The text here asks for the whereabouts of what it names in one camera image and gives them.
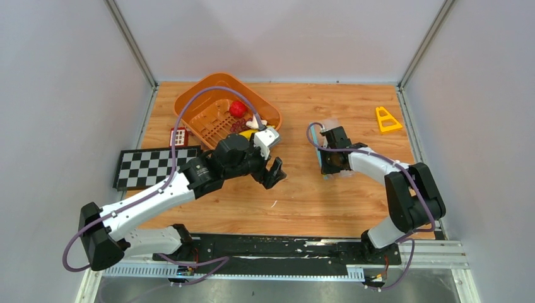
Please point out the white toy mushroom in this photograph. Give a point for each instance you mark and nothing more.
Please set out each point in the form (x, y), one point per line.
(255, 122)

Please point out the left aluminium frame post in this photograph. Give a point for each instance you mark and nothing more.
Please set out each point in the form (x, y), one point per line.
(133, 46)

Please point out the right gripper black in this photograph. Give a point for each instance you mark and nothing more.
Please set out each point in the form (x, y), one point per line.
(325, 168)

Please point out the right aluminium frame post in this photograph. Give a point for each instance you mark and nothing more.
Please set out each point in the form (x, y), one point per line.
(426, 42)

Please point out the red toy apple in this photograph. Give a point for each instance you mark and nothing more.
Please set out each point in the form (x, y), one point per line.
(237, 109)

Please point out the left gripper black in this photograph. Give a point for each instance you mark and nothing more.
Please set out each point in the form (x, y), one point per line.
(269, 178)

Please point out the orange plastic basket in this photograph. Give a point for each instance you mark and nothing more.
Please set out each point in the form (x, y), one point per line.
(208, 117)

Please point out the red white grid block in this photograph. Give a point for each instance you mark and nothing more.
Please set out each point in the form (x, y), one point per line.
(179, 138)

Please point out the aluminium frame post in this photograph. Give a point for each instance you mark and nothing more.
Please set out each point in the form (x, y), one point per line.
(426, 42)
(133, 46)

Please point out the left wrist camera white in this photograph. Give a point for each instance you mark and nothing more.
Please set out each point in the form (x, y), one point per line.
(265, 140)

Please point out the yellow toy banana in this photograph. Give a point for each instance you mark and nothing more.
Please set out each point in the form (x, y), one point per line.
(248, 133)

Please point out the black mounting base plate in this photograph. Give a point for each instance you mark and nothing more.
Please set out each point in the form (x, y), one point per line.
(276, 256)

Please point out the purple toy grapes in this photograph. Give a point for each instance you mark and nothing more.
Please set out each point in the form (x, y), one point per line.
(239, 126)

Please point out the black white checkerboard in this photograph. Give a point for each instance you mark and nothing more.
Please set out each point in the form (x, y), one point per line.
(143, 168)

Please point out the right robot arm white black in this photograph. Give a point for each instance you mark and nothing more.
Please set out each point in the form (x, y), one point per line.
(413, 199)

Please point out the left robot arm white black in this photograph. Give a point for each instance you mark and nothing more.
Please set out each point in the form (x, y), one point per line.
(111, 233)

